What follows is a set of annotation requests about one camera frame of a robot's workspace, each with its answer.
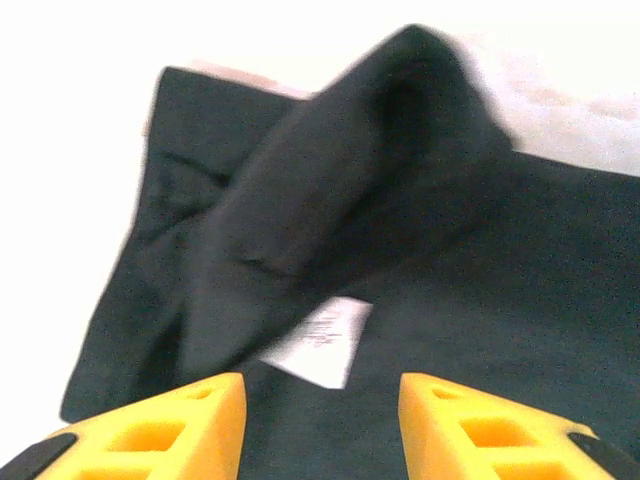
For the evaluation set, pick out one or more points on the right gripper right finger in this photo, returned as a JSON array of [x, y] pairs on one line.
[[430, 415]]

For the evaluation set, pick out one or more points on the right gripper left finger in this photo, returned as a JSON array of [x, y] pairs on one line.
[[220, 415]]

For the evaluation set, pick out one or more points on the white t-shirt care label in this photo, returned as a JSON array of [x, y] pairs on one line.
[[325, 340]]

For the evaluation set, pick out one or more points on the black t-shirt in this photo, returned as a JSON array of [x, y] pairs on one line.
[[450, 250]]

